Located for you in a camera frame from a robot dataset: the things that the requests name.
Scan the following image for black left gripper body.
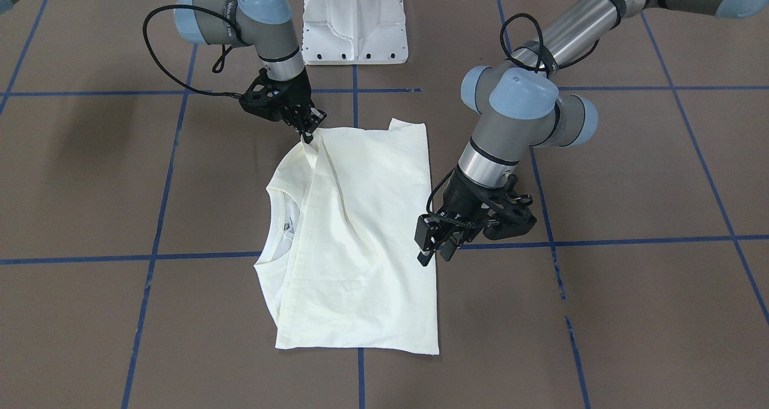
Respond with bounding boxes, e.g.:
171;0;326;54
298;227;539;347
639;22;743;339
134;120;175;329
442;166;505;235

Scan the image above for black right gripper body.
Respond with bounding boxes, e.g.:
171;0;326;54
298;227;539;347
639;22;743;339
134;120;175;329
273;70;314;124

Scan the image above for cream long-sleeve cat shirt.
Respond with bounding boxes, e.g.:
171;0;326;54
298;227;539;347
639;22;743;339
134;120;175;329
254;118;440;356

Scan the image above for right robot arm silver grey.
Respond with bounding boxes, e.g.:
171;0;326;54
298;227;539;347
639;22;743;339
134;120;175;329
148;0;326;143

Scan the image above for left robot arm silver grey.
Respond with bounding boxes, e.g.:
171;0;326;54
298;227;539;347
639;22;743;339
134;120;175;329
415;0;767;266

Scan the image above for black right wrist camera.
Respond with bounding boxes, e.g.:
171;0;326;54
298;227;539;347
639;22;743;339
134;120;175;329
238;67;283;123

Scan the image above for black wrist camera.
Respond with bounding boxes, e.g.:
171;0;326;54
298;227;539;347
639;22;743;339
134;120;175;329
483;174;536;240
238;67;283;123

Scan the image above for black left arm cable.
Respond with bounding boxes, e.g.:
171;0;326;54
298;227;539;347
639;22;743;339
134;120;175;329
425;13;562;217

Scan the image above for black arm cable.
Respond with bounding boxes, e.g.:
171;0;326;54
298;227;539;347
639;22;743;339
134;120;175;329
142;5;253;98
425;13;562;217

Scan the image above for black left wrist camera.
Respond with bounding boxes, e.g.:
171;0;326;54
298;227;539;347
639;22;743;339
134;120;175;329
483;174;536;240

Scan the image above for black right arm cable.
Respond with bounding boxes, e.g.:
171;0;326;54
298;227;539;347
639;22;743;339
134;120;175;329
142;5;253;98

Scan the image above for white camera mast base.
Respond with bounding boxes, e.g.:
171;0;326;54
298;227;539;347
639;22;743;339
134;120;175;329
300;0;409;66

